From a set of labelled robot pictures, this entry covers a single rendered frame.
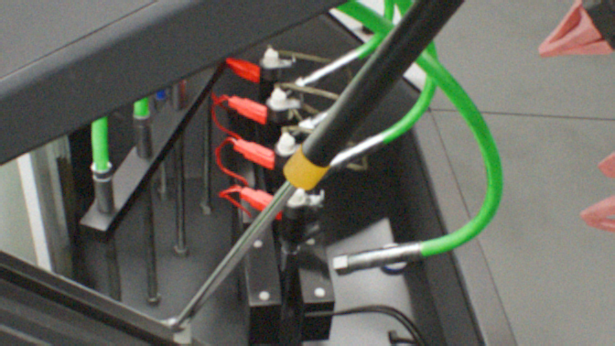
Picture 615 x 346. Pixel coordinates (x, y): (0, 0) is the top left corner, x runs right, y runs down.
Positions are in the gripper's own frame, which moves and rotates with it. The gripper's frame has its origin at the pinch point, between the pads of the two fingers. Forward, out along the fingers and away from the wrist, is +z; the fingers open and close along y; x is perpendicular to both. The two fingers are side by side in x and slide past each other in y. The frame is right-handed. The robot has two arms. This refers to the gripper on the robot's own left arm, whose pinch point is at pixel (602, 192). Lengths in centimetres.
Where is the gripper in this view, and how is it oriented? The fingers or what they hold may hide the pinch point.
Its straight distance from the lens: 72.6
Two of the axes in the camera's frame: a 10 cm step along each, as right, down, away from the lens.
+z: -6.2, 1.4, 7.7
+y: -4.4, 7.5, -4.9
